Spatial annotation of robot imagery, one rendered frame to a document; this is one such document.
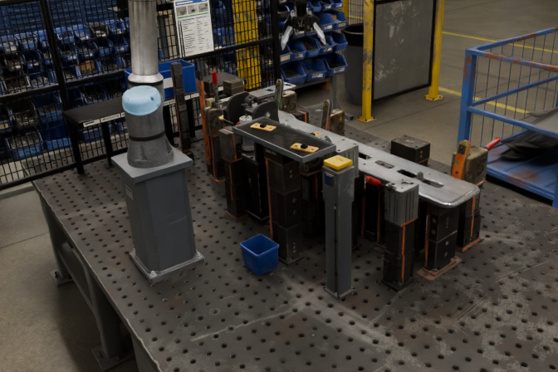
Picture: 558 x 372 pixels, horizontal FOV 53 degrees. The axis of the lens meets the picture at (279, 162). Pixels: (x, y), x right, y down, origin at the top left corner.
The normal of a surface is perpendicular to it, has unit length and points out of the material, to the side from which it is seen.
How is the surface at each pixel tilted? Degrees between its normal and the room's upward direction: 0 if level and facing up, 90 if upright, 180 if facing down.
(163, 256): 90
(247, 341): 0
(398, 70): 89
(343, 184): 90
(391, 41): 90
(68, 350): 0
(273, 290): 0
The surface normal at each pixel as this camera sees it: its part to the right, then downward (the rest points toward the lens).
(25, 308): -0.05, -0.91
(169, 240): 0.56, 0.32
